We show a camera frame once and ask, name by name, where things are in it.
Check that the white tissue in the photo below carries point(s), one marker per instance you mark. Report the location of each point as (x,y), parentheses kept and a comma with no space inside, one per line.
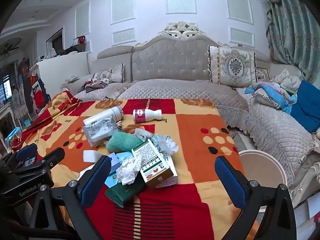
(127,171)

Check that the dark wooden door frame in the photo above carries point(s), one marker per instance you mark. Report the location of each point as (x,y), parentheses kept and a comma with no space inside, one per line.
(55,40)

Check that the red ornament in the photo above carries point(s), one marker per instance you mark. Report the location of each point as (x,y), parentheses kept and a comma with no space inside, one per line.
(81,40)

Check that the red white hanging garment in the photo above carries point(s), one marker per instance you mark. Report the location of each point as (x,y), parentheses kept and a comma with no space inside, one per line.
(38,92)

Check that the white green carton box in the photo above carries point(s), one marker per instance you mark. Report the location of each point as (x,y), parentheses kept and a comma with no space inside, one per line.
(155,165)

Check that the white paper sheet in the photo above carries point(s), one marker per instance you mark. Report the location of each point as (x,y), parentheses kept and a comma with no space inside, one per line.
(313,207)

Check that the beige crumpled clothes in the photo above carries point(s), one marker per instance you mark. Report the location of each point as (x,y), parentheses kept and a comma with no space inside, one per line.
(287,78)

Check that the blue colourful blanket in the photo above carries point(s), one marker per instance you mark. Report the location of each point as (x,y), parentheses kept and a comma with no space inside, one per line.
(275,92)

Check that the dark green packet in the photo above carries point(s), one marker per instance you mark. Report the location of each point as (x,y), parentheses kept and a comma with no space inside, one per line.
(125,193)

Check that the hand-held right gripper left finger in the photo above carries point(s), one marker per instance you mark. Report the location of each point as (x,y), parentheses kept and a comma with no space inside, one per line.
(96,180)

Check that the silver foil packet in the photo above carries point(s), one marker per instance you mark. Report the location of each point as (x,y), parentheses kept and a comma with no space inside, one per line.
(97,133)

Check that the teal floral curtain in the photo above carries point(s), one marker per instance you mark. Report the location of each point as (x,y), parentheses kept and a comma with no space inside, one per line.
(290,30)

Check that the white cylinder bottle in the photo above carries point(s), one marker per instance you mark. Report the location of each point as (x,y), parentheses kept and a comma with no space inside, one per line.
(105,116)

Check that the blue cushion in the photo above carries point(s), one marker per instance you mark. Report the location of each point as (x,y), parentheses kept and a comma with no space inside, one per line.
(306,105)

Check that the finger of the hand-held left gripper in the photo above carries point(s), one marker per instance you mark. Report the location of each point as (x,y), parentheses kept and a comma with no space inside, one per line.
(50,158)
(26,152)

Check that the beige round bin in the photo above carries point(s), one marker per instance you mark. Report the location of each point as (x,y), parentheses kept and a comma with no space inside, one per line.
(260,165)

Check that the light blue wipes packet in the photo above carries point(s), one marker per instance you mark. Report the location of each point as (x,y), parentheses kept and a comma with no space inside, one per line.
(112,178)

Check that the dark clothes pile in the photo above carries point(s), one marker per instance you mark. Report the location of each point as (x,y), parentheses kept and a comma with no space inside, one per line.
(92,86)

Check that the white cabinet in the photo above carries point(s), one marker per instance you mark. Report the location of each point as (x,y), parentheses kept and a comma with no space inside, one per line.
(62,67)

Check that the large ornate patterned pillow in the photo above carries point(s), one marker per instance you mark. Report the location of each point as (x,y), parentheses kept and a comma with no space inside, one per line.
(232,65)

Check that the clear plastic wrapper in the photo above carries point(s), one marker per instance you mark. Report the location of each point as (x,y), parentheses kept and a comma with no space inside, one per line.
(166,143)

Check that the thin booklet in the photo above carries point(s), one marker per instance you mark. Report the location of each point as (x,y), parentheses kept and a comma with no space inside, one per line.
(72,79)

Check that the beige quilted sofa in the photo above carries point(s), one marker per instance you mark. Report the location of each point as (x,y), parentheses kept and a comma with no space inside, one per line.
(170,60)

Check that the small ornate fringed pillow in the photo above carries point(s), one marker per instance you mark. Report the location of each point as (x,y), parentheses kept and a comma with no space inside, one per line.
(110,74)

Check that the white bottle pink label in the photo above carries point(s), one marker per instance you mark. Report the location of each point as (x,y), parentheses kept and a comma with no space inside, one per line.
(146,115)

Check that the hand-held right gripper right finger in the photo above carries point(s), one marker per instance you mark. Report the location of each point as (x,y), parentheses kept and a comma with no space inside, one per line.
(230,182)

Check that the small white packet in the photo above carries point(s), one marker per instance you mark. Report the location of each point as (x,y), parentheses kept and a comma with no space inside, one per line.
(142,133)

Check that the beige fringed pillow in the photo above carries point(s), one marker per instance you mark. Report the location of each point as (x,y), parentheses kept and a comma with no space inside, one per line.
(265,98)

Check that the small ornate patterned pillow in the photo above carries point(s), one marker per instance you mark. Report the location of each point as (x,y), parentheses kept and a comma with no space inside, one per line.
(262,74)

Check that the green fluffy cloth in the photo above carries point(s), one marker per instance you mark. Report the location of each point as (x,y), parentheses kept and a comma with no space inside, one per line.
(122,142)

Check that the red orange printed blanket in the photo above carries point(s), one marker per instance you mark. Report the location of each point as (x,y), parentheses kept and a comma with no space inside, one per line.
(200,120)

